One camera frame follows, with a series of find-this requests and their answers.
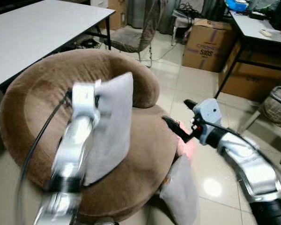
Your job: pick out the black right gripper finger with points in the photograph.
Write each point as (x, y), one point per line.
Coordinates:
(176, 129)
(190, 104)

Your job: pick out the grey pillow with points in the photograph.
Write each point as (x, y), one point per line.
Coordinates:
(112, 126)
(182, 197)

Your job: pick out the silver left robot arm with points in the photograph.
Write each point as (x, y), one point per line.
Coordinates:
(72, 145)

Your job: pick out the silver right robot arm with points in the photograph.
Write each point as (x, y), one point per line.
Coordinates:
(253, 168)

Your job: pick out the round brown fabric sofa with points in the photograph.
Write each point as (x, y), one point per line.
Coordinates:
(145, 140)

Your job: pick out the cardboard box with purple print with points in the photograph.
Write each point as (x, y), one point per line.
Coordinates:
(206, 47)

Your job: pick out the plain brown cardboard box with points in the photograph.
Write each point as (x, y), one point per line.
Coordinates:
(253, 79)

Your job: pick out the white plastic stool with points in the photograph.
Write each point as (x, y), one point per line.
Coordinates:
(180, 26)

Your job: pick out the tall brown cardboard box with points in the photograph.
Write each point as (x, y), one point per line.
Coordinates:
(117, 14)

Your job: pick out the large white table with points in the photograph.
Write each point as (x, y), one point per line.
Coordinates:
(37, 28)

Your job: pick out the grey curtain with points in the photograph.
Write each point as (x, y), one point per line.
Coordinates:
(140, 11)

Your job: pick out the small white black-legged table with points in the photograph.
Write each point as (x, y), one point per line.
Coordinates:
(253, 26)

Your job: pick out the small white mouse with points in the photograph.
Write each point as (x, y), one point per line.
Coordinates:
(265, 33)

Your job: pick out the blue plastic object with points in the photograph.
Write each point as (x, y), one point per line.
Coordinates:
(236, 5)

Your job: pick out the grey robot foot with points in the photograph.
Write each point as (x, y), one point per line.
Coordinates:
(105, 221)

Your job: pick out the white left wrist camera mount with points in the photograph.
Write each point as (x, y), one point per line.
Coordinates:
(83, 98)

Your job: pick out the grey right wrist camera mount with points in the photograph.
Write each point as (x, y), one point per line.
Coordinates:
(208, 115)

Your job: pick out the brown plaid metal-frame chair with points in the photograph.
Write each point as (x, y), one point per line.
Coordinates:
(276, 110)
(126, 40)

